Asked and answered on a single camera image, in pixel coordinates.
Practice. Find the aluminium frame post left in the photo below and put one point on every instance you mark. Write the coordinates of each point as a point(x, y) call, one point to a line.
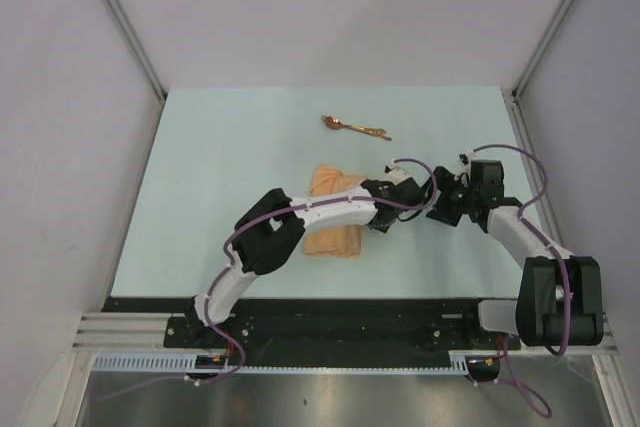
point(133, 43)

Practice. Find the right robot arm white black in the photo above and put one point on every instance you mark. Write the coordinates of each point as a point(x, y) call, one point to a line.
point(559, 303)

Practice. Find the peach satin napkin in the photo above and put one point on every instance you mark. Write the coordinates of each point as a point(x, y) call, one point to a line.
point(340, 242)

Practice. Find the aluminium frame rail right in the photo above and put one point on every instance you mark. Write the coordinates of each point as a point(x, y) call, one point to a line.
point(540, 197)

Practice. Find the copper spoon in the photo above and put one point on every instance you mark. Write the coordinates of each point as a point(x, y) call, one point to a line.
point(345, 123)

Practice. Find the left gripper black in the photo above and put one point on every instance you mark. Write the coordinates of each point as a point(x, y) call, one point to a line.
point(379, 228)

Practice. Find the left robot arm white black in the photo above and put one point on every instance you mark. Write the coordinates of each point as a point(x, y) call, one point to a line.
point(266, 236)

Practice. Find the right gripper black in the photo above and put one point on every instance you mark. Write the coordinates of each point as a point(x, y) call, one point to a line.
point(445, 181)

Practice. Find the aluminium cross rail front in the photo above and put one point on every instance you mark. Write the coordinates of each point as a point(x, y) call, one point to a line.
point(154, 333)

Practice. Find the aluminium frame post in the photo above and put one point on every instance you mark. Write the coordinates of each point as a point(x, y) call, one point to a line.
point(133, 43)
point(551, 30)

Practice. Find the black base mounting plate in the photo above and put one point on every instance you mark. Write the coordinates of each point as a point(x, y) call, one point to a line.
point(327, 333)

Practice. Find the aluminium frame post right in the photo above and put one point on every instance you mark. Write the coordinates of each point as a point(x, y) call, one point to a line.
point(551, 30)

